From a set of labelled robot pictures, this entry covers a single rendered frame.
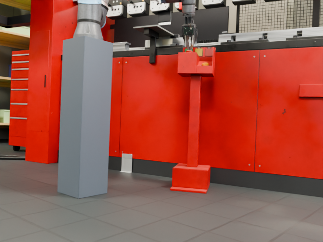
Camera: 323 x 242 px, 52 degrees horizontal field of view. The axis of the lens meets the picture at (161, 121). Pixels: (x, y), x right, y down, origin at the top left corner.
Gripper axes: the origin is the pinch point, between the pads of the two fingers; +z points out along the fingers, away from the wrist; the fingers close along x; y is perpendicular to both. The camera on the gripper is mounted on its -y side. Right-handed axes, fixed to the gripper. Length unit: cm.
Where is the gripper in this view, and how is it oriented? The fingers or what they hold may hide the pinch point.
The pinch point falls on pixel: (190, 48)
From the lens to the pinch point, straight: 201.6
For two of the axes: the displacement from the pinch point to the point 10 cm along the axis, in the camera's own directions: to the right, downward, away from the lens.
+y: -2.1, 3.6, -9.1
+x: 9.8, 0.3, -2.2
